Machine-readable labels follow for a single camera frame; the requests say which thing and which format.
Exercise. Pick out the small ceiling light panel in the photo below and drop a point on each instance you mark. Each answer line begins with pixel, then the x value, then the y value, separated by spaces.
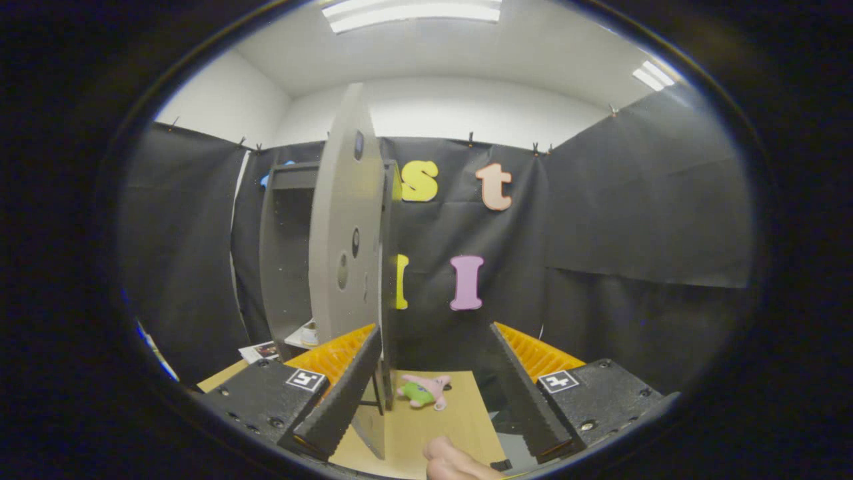
pixel 654 74

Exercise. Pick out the long ceiling light panel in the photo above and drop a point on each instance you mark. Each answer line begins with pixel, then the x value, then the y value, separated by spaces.
pixel 413 13

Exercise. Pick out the white canvas shoe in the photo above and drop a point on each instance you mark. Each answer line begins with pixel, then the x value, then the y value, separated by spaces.
pixel 310 333

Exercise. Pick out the grey shoe cabinet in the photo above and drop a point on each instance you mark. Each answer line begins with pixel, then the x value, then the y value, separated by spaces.
pixel 286 266

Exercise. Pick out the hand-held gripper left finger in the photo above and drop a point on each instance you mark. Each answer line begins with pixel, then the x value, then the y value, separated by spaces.
pixel 350 400

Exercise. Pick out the grey shoe cabinet door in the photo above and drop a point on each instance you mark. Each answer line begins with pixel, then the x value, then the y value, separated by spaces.
pixel 340 220

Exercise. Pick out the black backdrop cloth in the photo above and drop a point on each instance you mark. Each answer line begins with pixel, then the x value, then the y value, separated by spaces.
pixel 600 233

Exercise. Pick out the pink and green plush toy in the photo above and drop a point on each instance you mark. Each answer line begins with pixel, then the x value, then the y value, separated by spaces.
pixel 420 393

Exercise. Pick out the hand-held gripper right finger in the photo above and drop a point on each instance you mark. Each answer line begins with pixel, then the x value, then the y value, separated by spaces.
pixel 523 400

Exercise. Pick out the stack of books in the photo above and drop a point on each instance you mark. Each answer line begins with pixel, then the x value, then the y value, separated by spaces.
pixel 260 351

